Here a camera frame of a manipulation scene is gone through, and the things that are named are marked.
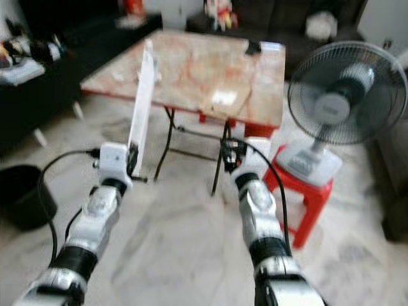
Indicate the long white strip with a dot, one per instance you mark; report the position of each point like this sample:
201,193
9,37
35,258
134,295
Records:
143,95

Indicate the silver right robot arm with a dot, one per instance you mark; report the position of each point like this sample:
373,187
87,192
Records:
261,217

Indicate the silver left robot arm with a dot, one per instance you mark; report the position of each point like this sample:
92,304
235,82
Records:
95,213

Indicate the black round rubbish bin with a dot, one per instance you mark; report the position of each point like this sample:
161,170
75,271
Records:
25,201

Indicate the red stool under table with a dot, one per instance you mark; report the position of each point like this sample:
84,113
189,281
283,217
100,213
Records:
255,131

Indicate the brown cardboard sheet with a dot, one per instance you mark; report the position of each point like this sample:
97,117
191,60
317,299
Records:
237,109

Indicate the white paper scrap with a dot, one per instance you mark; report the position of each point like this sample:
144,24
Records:
224,97

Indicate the marble pattern folding table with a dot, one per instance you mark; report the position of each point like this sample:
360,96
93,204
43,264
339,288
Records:
191,73

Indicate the red plastic stool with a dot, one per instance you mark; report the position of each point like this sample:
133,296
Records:
315,197

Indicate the long black bench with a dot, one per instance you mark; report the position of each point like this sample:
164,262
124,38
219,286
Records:
51,95

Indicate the grey table fan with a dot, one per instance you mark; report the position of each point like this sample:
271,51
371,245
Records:
344,95

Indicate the dark sofa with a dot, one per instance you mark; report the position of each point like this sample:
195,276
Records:
274,22

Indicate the colourful toy figure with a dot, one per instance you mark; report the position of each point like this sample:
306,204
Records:
220,14

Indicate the white tray with clutter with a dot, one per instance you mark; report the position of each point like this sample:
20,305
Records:
19,71

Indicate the white fluffy cushion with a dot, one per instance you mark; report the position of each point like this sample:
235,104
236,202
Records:
321,25

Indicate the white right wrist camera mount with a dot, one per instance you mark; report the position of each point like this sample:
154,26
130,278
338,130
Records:
255,156

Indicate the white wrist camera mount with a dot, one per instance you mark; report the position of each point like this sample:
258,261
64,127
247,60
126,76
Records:
255,156
115,159

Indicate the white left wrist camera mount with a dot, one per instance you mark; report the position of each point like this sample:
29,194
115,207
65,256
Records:
115,159

